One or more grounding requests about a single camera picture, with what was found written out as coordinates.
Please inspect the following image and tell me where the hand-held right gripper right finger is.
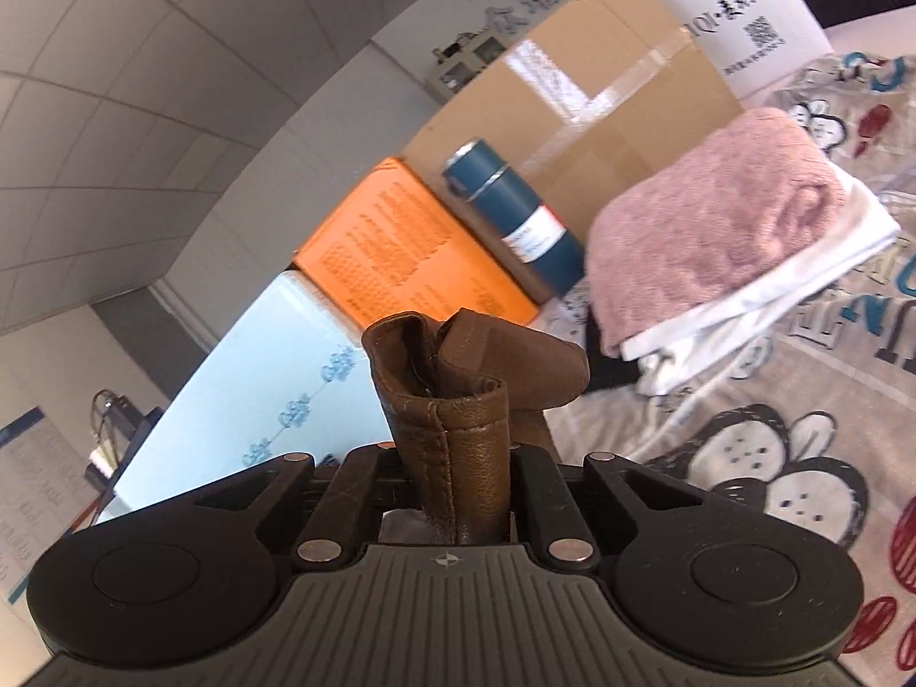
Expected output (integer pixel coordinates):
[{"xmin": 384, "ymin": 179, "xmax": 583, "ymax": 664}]
[{"xmin": 504, "ymin": 444, "xmax": 711, "ymax": 575}]

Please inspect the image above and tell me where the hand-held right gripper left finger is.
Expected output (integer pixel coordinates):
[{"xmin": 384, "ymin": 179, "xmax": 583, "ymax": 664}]
[{"xmin": 189, "ymin": 444, "xmax": 416, "ymax": 575}]

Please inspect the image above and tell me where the light blue carton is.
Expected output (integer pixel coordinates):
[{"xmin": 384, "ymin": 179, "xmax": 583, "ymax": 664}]
[{"xmin": 93, "ymin": 270, "xmax": 403, "ymax": 525}]

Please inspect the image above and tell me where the cartoon printed blanket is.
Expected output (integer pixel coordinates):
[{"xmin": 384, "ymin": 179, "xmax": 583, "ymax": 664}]
[{"xmin": 536, "ymin": 50, "xmax": 916, "ymax": 660}]

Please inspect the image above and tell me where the orange box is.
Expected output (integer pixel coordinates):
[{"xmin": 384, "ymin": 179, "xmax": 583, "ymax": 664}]
[{"xmin": 293, "ymin": 156, "xmax": 542, "ymax": 334}]

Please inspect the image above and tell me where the dark blue thermos bottle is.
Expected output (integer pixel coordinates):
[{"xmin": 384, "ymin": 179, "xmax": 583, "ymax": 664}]
[{"xmin": 440, "ymin": 139, "xmax": 589, "ymax": 299}]

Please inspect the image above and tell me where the folded white garment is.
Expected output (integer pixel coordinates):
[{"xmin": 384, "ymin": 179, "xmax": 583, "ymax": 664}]
[{"xmin": 619, "ymin": 172, "xmax": 904, "ymax": 399}]

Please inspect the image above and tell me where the folded pink towel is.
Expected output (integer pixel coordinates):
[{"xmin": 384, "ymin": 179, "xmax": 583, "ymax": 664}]
[{"xmin": 583, "ymin": 107, "xmax": 852, "ymax": 360}]

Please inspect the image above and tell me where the brown cardboard box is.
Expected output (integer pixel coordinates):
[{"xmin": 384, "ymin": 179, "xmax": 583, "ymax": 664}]
[{"xmin": 397, "ymin": 0, "xmax": 747, "ymax": 242}]

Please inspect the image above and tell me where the white printed bag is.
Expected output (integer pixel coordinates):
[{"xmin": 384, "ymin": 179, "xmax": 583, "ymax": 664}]
[{"xmin": 635, "ymin": 0, "xmax": 835, "ymax": 102}]

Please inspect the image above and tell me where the wall poster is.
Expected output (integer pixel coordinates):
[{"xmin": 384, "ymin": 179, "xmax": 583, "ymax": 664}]
[{"xmin": 0, "ymin": 404, "xmax": 96, "ymax": 611}]

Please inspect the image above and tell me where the grey wall device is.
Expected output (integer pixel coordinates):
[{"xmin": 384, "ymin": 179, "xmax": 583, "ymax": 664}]
[{"xmin": 425, "ymin": 32, "xmax": 503, "ymax": 98}]

